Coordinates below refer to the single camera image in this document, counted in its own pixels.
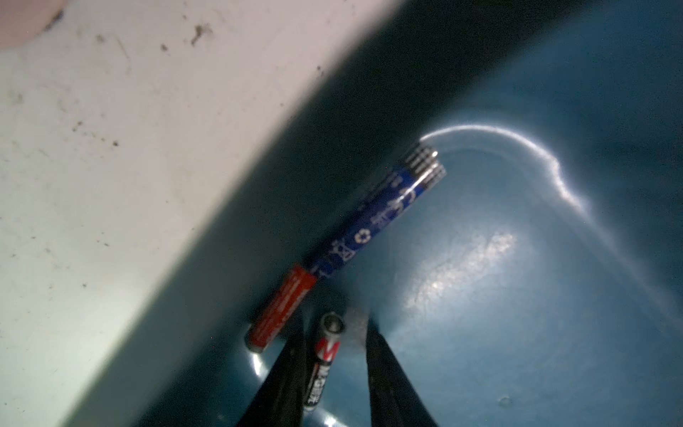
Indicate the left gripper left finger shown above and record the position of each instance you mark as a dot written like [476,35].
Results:
[279,401]

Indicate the pink pen cup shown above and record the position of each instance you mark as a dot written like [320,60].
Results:
[23,20]

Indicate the teal plastic storage box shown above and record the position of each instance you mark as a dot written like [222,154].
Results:
[538,284]

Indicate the silver black battery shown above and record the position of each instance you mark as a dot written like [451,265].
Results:
[327,343]

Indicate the long red battery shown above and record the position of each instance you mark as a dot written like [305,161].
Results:
[292,291]

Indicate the dark blue battery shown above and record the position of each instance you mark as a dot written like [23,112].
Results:
[418,171]

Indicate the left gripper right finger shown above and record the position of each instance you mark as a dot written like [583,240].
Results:
[393,400]

